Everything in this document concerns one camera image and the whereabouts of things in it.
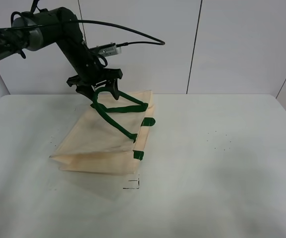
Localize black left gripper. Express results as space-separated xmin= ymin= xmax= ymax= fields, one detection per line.
xmin=66 ymin=41 xmax=122 ymax=102

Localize white linen bag green handles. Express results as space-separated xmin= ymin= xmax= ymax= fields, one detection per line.
xmin=51 ymin=90 xmax=156 ymax=175

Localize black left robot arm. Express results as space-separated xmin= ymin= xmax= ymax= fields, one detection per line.
xmin=0 ymin=7 xmax=122 ymax=100

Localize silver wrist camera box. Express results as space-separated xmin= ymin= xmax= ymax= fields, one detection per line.
xmin=89 ymin=43 xmax=121 ymax=57

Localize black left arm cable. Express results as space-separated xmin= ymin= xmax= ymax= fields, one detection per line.
xmin=10 ymin=0 xmax=166 ymax=47

